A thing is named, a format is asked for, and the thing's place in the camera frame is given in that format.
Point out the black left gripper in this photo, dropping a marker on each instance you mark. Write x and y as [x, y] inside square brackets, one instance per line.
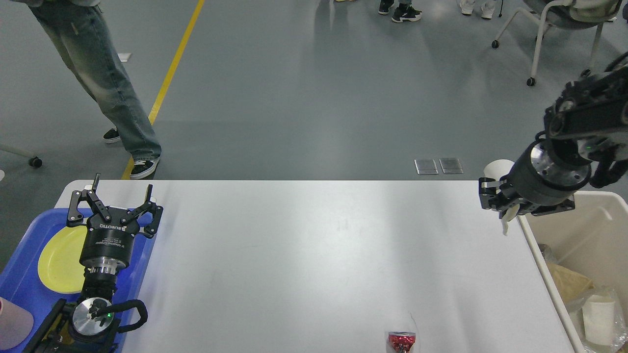
[108, 242]

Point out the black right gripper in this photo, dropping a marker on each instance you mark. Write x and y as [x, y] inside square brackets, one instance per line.
[545, 186]

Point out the white paper cup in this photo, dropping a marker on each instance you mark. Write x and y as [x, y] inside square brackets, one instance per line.
[598, 318]
[496, 170]

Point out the yellow plate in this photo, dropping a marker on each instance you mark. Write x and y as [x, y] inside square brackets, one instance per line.
[59, 267]

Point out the aluminium foil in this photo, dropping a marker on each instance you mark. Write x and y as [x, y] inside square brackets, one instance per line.
[574, 309]

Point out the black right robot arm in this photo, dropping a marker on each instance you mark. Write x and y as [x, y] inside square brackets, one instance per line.
[584, 142]

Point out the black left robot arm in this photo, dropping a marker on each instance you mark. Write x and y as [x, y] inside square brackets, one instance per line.
[91, 323]

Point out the beige plastic bin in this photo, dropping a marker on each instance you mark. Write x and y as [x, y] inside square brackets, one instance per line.
[592, 240]

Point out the right metal floor plate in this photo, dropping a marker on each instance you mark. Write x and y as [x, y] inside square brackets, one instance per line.
[451, 166]

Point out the metal floor plate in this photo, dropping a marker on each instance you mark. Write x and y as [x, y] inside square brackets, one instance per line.
[451, 166]
[426, 167]

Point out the left metal floor plate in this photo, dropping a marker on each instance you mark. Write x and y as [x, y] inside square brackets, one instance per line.
[426, 167]

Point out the blue plastic tray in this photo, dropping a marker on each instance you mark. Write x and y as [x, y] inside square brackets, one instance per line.
[21, 285]

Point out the person in black clothes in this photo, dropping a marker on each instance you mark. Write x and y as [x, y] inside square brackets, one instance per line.
[79, 32]

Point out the grey office chair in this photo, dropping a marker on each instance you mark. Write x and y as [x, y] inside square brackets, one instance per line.
[564, 14]

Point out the crushed red can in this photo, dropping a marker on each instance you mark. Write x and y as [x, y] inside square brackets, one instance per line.
[402, 341]

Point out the people's feet in background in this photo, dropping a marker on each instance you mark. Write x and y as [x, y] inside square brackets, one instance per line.
[405, 12]

